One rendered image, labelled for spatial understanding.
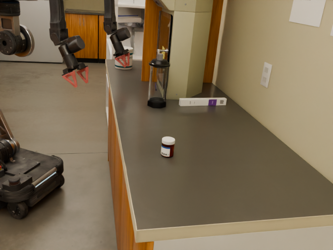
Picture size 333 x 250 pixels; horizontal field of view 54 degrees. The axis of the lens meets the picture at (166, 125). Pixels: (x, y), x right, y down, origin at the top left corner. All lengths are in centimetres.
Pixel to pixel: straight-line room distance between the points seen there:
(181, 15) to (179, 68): 28
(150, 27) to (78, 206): 136
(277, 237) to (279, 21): 99
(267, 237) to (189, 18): 115
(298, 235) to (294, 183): 20
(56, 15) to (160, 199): 103
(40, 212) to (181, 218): 171
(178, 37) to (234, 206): 103
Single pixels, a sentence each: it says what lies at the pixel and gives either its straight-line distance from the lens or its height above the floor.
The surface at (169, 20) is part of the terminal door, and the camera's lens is 177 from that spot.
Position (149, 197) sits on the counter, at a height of 94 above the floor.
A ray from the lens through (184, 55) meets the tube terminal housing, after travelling 179.
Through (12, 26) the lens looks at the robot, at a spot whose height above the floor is 123.
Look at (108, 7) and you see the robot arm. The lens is 209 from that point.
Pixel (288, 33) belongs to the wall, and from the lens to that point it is 157.
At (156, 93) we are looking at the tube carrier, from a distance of 166.
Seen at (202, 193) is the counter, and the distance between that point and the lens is 103.
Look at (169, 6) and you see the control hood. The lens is 174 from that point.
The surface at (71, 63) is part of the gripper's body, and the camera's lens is 166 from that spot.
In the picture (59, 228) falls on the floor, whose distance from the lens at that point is 236.
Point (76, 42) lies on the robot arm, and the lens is 162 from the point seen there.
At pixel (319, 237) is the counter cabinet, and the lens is 113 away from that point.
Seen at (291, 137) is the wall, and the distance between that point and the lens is 151.
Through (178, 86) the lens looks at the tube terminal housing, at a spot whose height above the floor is 102.
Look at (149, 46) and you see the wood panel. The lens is 212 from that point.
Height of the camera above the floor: 151
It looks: 23 degrees down
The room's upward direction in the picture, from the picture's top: 5 degrees clockwise
